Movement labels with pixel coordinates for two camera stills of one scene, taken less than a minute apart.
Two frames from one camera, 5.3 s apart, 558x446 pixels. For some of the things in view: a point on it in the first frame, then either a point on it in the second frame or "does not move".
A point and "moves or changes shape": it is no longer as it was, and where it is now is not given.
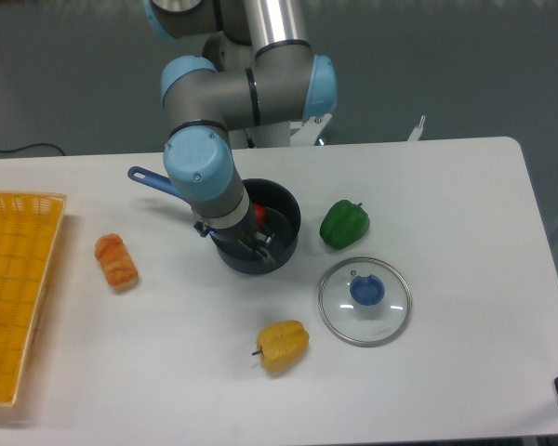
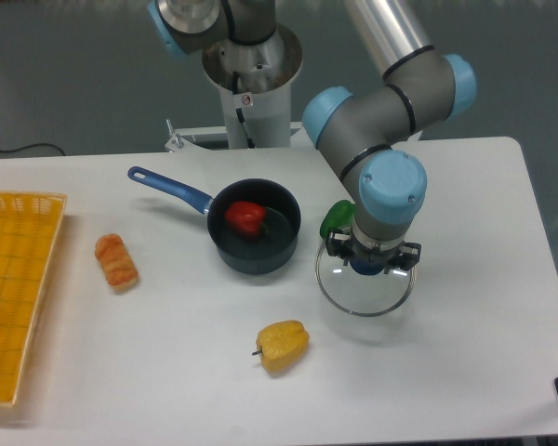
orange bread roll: [121, 270] does not move
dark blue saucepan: [282, 226] does not move
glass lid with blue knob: [365, 302] moves or changes shape
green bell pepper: [344, 224] does not move
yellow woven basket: [19, 235] does not move
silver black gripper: [245, 231] → [390, 252]
